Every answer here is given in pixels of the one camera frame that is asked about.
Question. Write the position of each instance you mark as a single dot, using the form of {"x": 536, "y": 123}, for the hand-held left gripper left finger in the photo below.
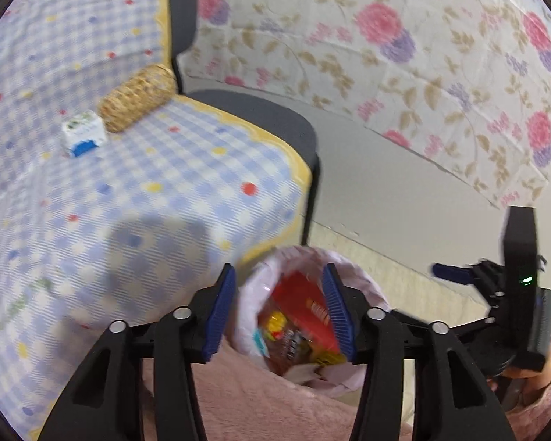
{"x": 219, "y": 312}

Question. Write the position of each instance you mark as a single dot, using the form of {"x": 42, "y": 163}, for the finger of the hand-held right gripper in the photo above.
{"x": 452, "y": 273}

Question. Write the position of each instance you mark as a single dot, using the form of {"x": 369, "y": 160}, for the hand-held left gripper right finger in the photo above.
{"x": 337, "y": 312}

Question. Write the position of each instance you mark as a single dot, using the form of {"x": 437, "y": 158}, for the bin with pink bag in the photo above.
{"x": 252, "y": 294}

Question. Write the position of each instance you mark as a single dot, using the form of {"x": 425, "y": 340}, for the person's right forearm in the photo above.
{"x": 542, "y": 404}

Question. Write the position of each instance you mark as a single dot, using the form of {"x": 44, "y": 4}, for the person's right hand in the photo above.
{"x": 514, "y": 373}

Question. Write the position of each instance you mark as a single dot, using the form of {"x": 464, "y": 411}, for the red snack packet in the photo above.
{"x": 303, "y": 303}

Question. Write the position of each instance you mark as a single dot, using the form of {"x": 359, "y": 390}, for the yellow wrapper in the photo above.
{"x": 327, "y": 358}

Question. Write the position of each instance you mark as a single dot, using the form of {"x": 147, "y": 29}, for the teal wrapper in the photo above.
{"x": 260, "y": 342}

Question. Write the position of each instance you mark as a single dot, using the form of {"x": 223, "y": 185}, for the dark snack wrapper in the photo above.
{"x": 296, "y": 342}

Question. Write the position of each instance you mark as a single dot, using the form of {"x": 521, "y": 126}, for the white crumpled paper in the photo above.
{"x": 303, "y": 373}

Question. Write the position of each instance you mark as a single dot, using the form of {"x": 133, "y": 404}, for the pink fleece clothing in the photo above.
{"x": 257, "y": 409}

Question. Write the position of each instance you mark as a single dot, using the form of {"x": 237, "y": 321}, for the blue checkered blanket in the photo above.
{"x": 119, "y": 202}

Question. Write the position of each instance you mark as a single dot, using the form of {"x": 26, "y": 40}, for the black chair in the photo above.
{"x": 257, "y": 119}

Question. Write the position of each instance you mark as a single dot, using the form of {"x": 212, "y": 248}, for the floral backdrop cloth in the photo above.
{"x": 395, "y": 64}

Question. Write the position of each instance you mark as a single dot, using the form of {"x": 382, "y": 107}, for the white carton with green print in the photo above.
{"x": 83, "y": 134}

